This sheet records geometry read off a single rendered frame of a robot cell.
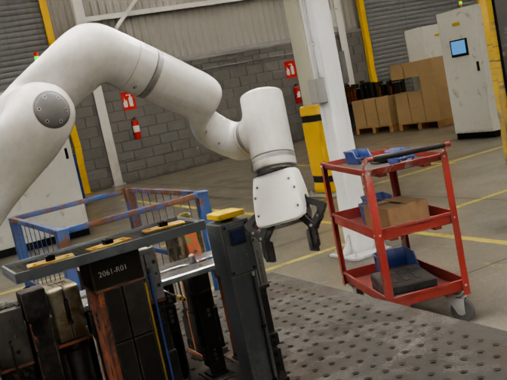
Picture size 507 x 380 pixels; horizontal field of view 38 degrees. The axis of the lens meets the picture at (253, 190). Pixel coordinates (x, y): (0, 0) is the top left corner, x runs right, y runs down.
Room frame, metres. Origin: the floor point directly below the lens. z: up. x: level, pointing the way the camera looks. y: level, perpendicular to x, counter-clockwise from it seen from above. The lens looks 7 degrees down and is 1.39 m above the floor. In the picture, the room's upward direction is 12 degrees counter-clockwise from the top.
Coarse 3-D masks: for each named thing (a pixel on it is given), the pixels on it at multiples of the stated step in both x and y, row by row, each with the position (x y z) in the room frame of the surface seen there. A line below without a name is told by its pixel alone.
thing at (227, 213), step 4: (228, 208) 1.54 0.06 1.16; (232, 208) 1.53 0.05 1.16; (236, 208) 1.52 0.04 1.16; (240, 208) 1.51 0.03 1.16; (216, 212) 1.52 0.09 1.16; (220, 212) 1.51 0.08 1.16; (224, 212) 1.50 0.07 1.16; (228, 212) 1.49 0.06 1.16; (232, 212) 1.49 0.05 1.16; (236, 212) 1.49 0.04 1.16; (240, 212) 1.49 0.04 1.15; (208, 216) 1.51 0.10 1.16; (212, 216) 1.50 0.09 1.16; (216, 216) 1.48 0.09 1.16; (220, 216) 1.47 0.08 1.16; (224, 216) 1.48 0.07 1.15; (228, 216) 1.48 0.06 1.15; (232, 216) 1.48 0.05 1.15; (216, 220) 1.48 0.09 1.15; (220, 220) 1.47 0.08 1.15; (224, 220) 1.50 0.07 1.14; (228, 220) 1.50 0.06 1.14
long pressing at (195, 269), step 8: (200, 256) 1.88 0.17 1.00; (208, 256) 1.86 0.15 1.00; (168, 264) 1.87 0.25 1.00; (176, 264) 1.85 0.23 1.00; (184, 264) 1.83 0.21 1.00; (192, 264) 1.81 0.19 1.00; (200, 264) 1.79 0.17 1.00; (208, 264) 1.76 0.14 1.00; (160, 272) 1.80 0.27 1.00; (168, 272) 1.77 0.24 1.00; (176, 272) 1.75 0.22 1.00; (184, 272) 1.72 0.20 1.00; (192, 272) 1.72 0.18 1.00; (200, 272) 1.73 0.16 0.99; (168, 280) 1.69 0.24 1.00; (176, 280) 1.70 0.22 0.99; (24, 320) 1.58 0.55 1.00
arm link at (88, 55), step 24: (96, 24) 1.25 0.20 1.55; (48, 48) 1.23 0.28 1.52; (72, 48) 1.21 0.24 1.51; (96, 48) 1.22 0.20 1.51; (120, 48) 1.24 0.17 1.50; (144, 48) 1.27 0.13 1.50; (24, 72) 1.25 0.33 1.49; (48, 72) 1.22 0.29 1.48; (72, 72) 1.22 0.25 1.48; (96, 72) 1.23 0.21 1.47; (120, 72) 1.25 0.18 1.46; (144, 72) 1.26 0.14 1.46; (72, 96) 1.25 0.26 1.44
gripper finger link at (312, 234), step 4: (316, 216) 1.32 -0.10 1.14; (320, 216) 1.32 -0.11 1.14; (312, 220) 1.32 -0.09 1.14; (316, 220) 1.32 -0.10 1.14; (320, 220) 1.33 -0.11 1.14; (316, 224) 1.32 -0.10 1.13; (308, 228) 1.32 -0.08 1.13; (312, 228) 1.32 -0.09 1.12; (316, 228) 1.33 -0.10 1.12; (308, 232) 1.31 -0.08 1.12; (312, 232) 1.32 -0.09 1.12; (316, 232) 1.32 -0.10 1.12; (308, 236) 1.31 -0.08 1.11; (312, 236) 1.32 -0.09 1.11; (316, 236) 1.32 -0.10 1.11; (308, 240) 1.31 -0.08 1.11; (312, 240) 1.31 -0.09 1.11; (316, 240) 1.31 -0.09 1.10; (312, 244) 1.31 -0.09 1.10; (316, 244) 1.31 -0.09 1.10; (320, 244) 1.32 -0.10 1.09; (312, 248) 1.30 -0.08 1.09; (316, 248) 1.32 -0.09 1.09
